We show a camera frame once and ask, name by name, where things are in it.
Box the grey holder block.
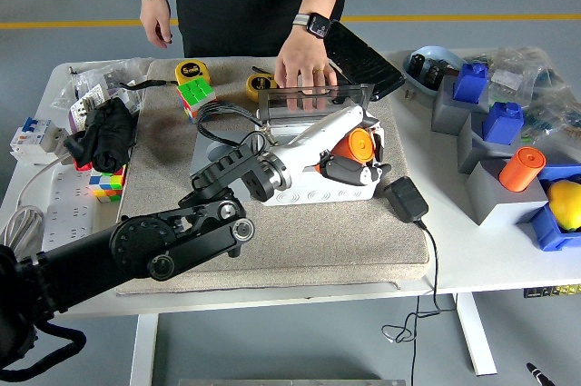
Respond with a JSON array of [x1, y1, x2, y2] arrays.
[[430, 74, 491, 136], [457, 111, 523, 175], [466, 159, 550, 227]]

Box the grey block with round hole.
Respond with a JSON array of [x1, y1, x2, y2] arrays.
[[190, 127, 264, 178]]

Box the yellow lemon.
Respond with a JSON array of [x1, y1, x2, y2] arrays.
[[547, 180, 581, 231]]

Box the large colourful puzzle cube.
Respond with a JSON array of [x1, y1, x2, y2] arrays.
[[175, 76, 218, 123]]

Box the person's right hand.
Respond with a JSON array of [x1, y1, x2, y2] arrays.
[[139, 0, 173, 50]]

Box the light blue dish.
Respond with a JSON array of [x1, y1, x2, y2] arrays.
[[402, 45, 468, 99]]

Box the black textured case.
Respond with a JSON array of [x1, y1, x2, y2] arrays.
[[322, 20, 408, 103]]

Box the white socket in packaging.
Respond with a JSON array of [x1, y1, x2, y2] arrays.
[[67, 84, 114, 133]]

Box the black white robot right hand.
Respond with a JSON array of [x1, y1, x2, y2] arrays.
[[526, 361, 553, 386]]

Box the orange cylinder battery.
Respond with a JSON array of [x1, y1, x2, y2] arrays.
[[330, 127, 376, 164], [498, 146, 547, 193]]

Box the blue plastic block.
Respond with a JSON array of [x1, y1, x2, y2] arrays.
[[453, 62, 490, 104], [482, 102, 526, 145]]

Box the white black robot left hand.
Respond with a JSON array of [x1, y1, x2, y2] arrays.
[[274, 105, 393, 187]]

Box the white cable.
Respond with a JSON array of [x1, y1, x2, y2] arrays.
[[0, 152, 74, 260]]

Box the black capacitor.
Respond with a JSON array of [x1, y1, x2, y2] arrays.
[[428, 61, 449, 86], [409, 53, 430, 78]]

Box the person's left hand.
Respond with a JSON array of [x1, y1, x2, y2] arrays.
[[274, 26, 340, 114]]

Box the smoky transparent box lid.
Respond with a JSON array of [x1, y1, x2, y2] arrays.
[[256, 84, 376, 122]]

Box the white plastic junction box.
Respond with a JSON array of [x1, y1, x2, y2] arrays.
[[253, 106, 385, 208]]

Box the grey-brown fabric mat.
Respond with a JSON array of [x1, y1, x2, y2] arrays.
[[115, 54, 431, 297]]

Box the black table control panel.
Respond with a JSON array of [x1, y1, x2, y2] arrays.
[[523, 284, 581, 300]]

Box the clear bags of components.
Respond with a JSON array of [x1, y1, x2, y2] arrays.
[[462, 45, 581, 167]]

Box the white table leg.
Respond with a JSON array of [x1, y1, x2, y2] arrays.
[[455, 292, 498, 377], [130, 312, 160, 386]]

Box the black adapter cord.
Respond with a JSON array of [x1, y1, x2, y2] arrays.
[[380, 217, 458, 386]]

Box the clear plastic bags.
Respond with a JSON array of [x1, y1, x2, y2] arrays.
[[49, 57, 155, 110]]

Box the black wrist strap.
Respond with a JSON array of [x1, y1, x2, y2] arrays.
[[118, 79, 179, 91]]

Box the white blue circuit breaker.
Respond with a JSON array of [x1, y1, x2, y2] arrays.
[[9, 116, 69, 164]]

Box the black cloth bundle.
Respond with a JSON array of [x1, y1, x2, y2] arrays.
[[63, 97, 140, 173]]

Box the yellow tape measure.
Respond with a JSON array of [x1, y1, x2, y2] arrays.
[[246, 73, 281, 104], [174, 59, 213, 86]]

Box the black power adapter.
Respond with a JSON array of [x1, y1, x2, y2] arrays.
[[383, 176, 430, 224]]

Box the black smart watch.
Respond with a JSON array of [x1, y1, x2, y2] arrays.
[[292, 12, 332, 40]]

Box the small colourful puzzle cube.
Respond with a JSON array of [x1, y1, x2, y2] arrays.
[[87, 165, 127, 204]]

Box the blue plastic bin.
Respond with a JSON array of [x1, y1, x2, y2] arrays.
[[528, 163, 581, 252]]

